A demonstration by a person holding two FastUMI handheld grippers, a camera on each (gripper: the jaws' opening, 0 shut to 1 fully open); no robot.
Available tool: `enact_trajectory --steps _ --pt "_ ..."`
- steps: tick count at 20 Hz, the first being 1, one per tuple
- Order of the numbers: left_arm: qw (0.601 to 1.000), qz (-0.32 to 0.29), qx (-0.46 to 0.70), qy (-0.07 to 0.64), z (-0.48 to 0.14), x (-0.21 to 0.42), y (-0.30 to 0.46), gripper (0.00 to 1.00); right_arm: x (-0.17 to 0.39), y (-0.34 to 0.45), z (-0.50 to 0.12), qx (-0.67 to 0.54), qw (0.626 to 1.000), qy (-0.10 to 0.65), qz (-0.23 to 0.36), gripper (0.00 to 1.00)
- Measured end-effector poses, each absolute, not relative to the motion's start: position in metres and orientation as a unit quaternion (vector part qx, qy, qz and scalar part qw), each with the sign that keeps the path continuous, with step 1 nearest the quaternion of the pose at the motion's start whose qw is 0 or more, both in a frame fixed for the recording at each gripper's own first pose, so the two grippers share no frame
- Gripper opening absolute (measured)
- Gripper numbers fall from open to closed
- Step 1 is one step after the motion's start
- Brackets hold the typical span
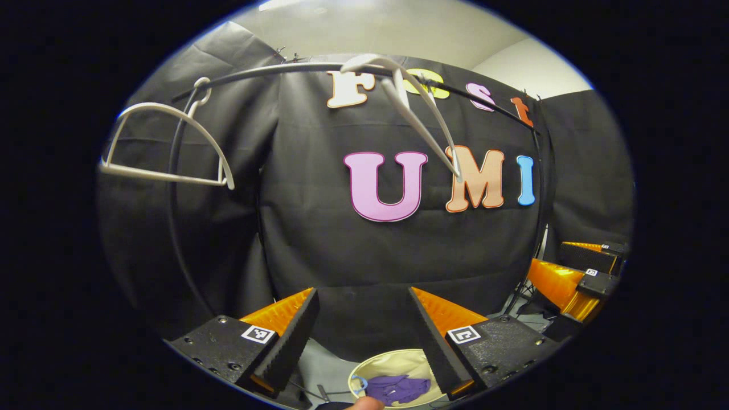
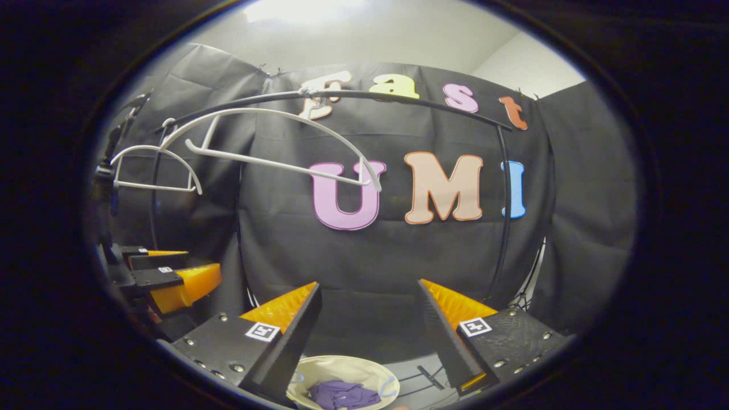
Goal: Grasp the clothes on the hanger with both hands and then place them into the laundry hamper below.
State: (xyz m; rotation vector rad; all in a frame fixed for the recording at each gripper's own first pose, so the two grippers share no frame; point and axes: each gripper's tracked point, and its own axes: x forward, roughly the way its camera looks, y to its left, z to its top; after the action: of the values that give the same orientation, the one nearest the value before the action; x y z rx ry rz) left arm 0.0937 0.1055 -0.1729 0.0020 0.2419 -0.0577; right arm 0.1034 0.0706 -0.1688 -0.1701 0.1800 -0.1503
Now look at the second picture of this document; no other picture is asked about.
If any purple shirt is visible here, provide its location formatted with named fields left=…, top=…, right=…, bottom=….
left=308, top=380, right=382, bottom=410

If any black clothes rack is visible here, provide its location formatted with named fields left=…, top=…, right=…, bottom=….
left=149, top=88, right=513, bottom=393

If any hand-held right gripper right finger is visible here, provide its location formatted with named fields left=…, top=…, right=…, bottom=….
left=417, top=278, right=571, bottom=397

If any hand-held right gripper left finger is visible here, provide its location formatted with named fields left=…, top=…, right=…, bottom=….
left=157, top=281, right=323, bottom=408

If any black tripod stand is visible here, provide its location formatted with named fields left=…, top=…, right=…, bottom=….
left=515, top=239, right=548, bottom=311

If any beige laundry hamper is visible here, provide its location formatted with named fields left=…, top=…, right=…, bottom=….
left=286, top=355, right=401, bottom=410

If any white clothes hanger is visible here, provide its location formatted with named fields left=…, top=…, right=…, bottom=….
left=110, top=118, right=204, bottom=196
left=159, top=85, right=384, bottom=193

